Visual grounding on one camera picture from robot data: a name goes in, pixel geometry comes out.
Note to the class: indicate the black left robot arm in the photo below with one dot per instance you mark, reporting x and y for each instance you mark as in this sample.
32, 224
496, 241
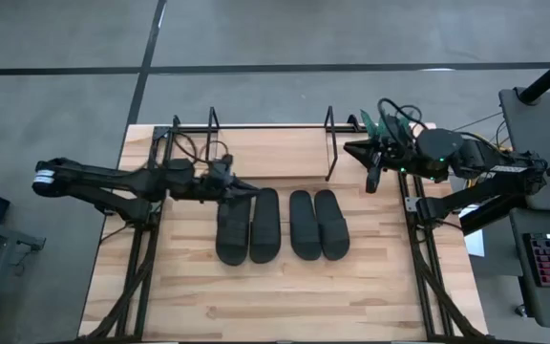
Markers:
127, 180

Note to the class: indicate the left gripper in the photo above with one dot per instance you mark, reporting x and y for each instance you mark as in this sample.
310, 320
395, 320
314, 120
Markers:
213, 188

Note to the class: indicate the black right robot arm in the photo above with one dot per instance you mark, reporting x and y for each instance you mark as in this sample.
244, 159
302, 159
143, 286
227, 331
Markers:
439, 148

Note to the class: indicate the grey desk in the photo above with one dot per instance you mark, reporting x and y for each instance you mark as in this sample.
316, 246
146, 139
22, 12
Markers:
533, 143

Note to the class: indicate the black metal wooden shelf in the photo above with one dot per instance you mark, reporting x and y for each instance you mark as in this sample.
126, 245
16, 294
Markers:
275, 153

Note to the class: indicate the white paper sheet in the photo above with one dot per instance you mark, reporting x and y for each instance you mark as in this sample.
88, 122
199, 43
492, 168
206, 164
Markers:
475, 243

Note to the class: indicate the potted green snake plant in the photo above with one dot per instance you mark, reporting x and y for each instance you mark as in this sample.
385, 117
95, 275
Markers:
368, 125

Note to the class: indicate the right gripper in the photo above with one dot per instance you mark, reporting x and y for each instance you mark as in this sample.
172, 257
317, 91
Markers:
394, 155

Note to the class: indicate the thick black pole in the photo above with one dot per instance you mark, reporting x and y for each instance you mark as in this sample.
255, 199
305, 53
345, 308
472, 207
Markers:
547, 76

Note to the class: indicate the black rubber slide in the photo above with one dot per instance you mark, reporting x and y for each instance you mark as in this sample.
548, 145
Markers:
333, 229
232, 239
265, 224
303, 224

